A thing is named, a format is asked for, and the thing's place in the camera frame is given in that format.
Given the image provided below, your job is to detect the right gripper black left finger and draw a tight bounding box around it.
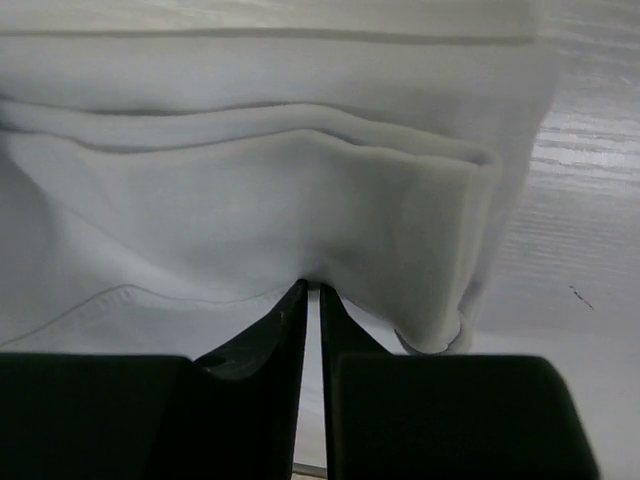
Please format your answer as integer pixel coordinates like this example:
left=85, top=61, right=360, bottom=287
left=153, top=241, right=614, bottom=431
left=1, top=280, right=308, bottom=479

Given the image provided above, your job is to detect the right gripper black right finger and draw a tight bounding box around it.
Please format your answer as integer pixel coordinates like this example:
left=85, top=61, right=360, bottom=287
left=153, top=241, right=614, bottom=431
left=320, top=286, right=600, bottom=479

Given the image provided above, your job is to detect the white skirt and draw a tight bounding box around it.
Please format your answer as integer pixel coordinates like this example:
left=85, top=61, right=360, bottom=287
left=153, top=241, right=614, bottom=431
left=1, top=1, right=555, bottom=360

